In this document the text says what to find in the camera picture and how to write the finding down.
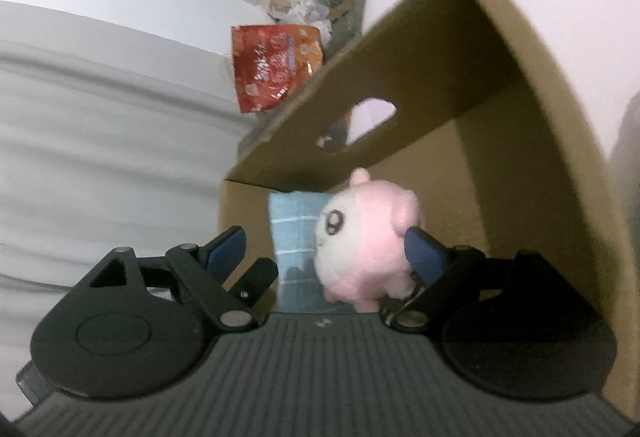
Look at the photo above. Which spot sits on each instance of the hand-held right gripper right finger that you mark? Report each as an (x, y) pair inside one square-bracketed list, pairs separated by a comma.
[(422, 254)]

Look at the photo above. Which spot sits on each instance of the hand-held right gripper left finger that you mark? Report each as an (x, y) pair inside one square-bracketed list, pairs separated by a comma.
[(227, 249)]

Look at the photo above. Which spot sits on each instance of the pink plush toy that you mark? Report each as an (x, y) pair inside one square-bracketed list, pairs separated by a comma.
[(365, 237)]

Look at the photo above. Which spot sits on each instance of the brown cardboard box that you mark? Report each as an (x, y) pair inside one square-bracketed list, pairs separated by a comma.
[(500, 142)]

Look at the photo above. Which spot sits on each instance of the blue checked towel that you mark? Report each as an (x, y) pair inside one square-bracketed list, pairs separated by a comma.
[(295, 237)]

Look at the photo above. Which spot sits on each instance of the white curtain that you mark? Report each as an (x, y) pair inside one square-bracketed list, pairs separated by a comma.
[(100, 142)]

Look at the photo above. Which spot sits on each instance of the red snack bag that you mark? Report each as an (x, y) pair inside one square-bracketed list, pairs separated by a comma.
[(270, 62)]

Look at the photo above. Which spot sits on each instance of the crumpled white plastic bags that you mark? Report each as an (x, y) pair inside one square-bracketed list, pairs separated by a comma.
[(300, 7)]

